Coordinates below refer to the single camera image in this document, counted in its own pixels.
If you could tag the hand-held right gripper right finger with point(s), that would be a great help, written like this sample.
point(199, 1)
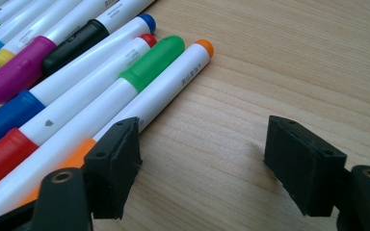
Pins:
point(308, 166)

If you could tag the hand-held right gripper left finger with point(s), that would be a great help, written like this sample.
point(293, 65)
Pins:
point(112, 166)

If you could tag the red marker pen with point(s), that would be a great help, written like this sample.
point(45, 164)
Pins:
point(77, 102)

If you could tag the orange marker pen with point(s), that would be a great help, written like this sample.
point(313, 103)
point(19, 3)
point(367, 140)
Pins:
point(173, 80)

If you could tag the light green marker pen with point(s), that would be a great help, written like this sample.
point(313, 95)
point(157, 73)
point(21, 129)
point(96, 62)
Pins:
point(151, 64)

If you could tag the black marker pen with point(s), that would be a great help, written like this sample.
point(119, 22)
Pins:
point(74, 48)

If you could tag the magenta marker pen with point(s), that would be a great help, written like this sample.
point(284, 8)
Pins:
point(16, 73)

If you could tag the yellow marker pen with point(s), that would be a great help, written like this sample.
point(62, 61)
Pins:
point(3, 57)

